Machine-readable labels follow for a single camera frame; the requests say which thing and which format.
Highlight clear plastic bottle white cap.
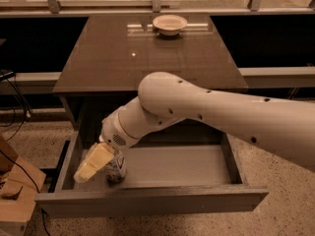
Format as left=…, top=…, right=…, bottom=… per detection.
left=104, top=150, right=127, bottom=183

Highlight metal window frame rail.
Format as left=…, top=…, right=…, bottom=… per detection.
left=0, top=0, right=315, bottom=18

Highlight cardboard box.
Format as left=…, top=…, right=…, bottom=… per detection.
left=0, top=137, right=45, bottom=236

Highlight white ceramic bowl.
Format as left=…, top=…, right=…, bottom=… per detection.
left=153, top=15, right=187, bottom=36

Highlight black cable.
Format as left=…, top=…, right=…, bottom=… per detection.
left=0, top=70, right=33, bottom=142

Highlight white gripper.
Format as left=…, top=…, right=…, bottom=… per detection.
left=74, top=107, right=138, bottom=183

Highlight grey cabinet with glossy top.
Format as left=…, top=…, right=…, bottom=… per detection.
left=53, top=14, right=247, bottom=148

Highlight grey open top drawer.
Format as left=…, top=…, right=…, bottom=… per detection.
left=36, top=126, right=269, bottom=217

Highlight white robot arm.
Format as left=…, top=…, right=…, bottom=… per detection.
left=74, top=72, right=315, bottom=183

